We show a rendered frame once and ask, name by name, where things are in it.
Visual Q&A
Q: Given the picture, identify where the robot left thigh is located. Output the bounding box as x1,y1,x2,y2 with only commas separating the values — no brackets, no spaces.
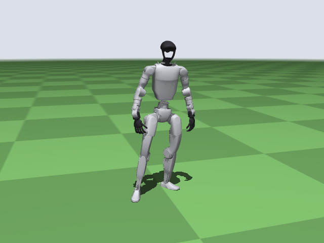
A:
163,113,182,158

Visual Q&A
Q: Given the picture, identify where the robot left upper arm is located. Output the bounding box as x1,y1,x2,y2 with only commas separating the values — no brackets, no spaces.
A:
179,66,190,96

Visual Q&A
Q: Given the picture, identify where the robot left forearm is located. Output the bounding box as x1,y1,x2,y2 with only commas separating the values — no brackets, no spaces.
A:
184,88,195,115

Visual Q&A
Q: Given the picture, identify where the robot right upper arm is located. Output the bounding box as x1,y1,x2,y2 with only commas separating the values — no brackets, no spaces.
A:
137,65,156,97

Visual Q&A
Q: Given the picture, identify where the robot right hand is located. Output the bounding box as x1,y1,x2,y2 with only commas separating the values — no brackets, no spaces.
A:
133,112,147,134

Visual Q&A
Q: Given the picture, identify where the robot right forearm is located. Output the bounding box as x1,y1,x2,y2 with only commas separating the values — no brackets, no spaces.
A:
132,88,142,118

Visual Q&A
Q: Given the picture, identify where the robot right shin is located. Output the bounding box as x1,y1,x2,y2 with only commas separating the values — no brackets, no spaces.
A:
135,156,147,191

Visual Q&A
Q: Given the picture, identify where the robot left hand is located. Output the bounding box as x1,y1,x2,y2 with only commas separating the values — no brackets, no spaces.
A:
186,111,195,132

